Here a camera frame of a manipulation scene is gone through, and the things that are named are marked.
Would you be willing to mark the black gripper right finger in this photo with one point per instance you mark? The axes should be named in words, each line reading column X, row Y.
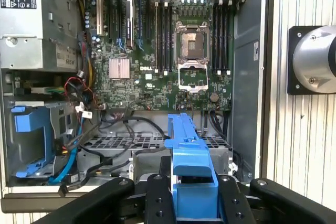
column 233, row 203

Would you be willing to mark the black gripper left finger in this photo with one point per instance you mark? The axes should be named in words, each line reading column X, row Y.
column 160, row 203

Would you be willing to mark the hard disk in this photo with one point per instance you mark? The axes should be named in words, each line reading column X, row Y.
column 194, row 155

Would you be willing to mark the grey metal disk bay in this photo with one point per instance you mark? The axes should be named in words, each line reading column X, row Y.
column 61, row 119

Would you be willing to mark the empty blue disk carrier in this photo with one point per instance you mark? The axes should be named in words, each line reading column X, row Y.
column 29, row 121

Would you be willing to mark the open black PC case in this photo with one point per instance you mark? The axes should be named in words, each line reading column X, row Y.
column 246, row 103

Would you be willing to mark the round coin battery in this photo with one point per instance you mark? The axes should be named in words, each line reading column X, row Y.
column 214, row 97

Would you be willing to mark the green Dell motherboard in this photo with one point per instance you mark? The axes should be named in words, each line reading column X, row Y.
column 157, row 90

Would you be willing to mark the silver chipset heatsink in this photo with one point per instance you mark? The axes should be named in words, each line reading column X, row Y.
column 119, row 68

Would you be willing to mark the metal socket cover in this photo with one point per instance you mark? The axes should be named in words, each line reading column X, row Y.
column 193, row 64

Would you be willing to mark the small white sticker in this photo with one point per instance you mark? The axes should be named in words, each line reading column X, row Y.
column 256, row 51

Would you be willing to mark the black RAM slot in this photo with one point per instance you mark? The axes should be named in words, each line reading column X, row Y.
column 215, row 37
column 219, row 37
column 229, row 37
column 224, row 37
column 161, row 37
column 166, row 37
column 156, row 37
column 170, row 37

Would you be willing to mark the CPU socket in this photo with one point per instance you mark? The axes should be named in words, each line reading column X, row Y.
column 193, row 40

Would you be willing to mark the black expansion slot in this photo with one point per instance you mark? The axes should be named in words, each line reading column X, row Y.
column 148, row 16
column 119, row 16
column 139, row 16
column 109, row 16

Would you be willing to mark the white expansion slot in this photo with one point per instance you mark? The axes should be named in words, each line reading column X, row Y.
column 99, row 14

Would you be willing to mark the grey power supply unit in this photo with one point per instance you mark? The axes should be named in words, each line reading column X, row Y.
column 52, row 24

